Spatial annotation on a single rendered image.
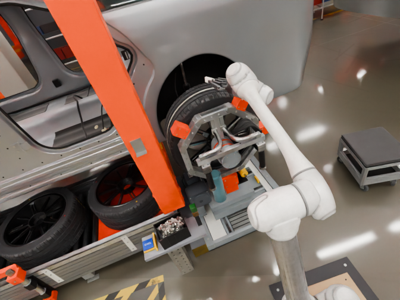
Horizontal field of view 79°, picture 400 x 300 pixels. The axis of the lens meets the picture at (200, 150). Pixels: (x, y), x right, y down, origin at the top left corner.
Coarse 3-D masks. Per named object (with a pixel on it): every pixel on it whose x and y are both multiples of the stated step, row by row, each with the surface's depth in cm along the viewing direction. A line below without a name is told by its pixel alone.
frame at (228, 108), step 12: (216, 108) 145; (228, 108) 142; (192, 120) 145; (204, 120) 142; (252, 120) 153; (192, 132) 150; (252, 132) 165; (180, 144) 150; (192, 168) 161; (228, 168) 178; (240, 168) 176
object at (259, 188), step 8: (248, 168) 235; (248, 176) 226; (256, 176) 221; (256, 184) 219; (256, 192) 210; (264, 192) 210; (240, 200) 210; (248, 200) 208; (224, 208) 207; (232, 208) 204; (240, 208) 208; (216, 216) 203; (224, 216) 207
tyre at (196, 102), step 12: (204, 84) 160; (180, 96) 160; (192, 96) 153; (204, 96) 147; (216, 96) 146; (228, 96) 148; (180, 108) 152; (192, 108) 145; (204, 108) 148; (168, 120) 161; (180, 120) 148; (168, 132) 159; (168, 144) 162; (180, 156) 163; (216, 168) 181
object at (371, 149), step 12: (360, 132) 210; (372, 132) 207; (384, 132) 204; (348, 144) 205; (360, 144) 200; (372, 144) 197; (384, 144) 195; (396, 144) 192; (348, 156) 224; (360, 156) 192; (372, 156) 189; (384, 156) 186; (396, 156) 183; (348, 168) 213; (360, 168) 210; (372, 168) 187; (384, 168) 205; (396, 168) 199; (360, 180) 198; (372, 180) 196; (384, 180) 196; (396, 180) 199
